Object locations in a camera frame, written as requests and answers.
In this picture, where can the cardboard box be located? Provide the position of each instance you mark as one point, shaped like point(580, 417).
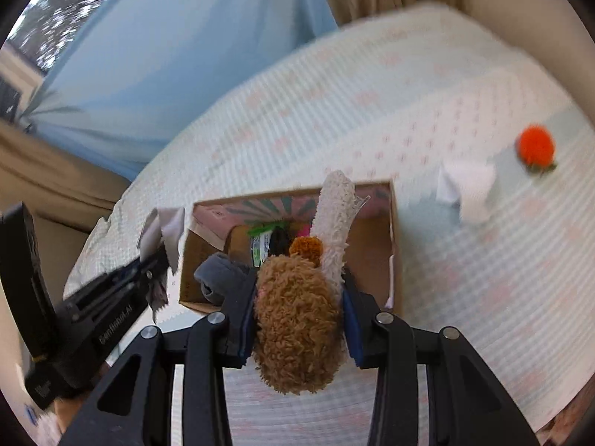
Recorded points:
point(367, 251)

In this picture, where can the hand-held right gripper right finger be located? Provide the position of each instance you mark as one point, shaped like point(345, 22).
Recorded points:
point(353, 330)

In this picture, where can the light blue hanging cloth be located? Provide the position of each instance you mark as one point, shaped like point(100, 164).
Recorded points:
point(186, 55)

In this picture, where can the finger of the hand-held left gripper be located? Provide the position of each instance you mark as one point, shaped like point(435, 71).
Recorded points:
point(139, 269)

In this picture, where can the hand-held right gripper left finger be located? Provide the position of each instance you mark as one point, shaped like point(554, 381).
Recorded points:
point(245, 330)

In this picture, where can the grey thin cloth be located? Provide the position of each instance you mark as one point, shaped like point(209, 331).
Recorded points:
point(165, 230)

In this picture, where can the white folded cloth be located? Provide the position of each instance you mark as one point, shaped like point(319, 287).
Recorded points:
point(467, 188)

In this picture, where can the pink pouch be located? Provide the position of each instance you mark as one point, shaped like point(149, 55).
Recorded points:
point(304, 231)

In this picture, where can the orange fuzzy plush fruit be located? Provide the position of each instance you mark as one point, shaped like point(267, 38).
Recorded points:
point(537, 146)

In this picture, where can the black sock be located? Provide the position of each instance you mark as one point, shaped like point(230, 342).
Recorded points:
point(280, 240)

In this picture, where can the brown and white plush toy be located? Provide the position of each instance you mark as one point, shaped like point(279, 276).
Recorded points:
point(297, 320)

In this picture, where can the green tissue packet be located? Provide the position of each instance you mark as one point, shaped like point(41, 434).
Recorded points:
point(260, 246)

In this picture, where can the grey sock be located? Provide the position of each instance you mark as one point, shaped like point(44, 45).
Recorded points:
point(218, 274)

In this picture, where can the white framed window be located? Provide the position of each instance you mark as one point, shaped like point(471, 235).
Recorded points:
point(65, 14)

